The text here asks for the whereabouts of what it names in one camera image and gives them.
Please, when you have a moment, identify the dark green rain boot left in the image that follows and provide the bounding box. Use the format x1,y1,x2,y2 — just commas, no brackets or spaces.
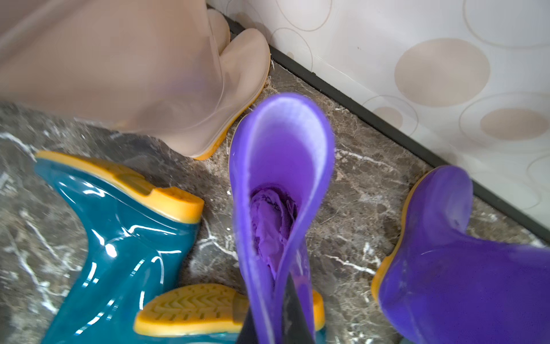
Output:
35,151,204,343

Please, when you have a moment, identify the dark green rain boot right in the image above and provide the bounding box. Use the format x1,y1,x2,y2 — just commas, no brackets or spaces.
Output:
132,282,326,344

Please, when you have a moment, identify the beige rain boot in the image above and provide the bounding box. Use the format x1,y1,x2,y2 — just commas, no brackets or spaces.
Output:
1,1,271,160
207,9,231,54

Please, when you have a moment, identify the dark green rain boot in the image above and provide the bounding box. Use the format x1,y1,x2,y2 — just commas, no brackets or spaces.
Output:
35,151,204,343
132,282,326,344

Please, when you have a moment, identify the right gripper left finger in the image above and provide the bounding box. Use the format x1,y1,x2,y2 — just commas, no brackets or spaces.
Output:
235,310,258,344

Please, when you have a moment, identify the purple rain boot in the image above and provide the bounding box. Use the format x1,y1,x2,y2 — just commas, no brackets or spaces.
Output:
229,93,335,343
371,166,549,343

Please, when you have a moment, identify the purple rain boot standing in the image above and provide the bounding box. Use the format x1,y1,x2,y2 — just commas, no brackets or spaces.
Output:
371,166,549,343

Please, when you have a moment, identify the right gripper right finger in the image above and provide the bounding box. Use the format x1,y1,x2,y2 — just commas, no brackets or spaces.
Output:
282,275,315,344

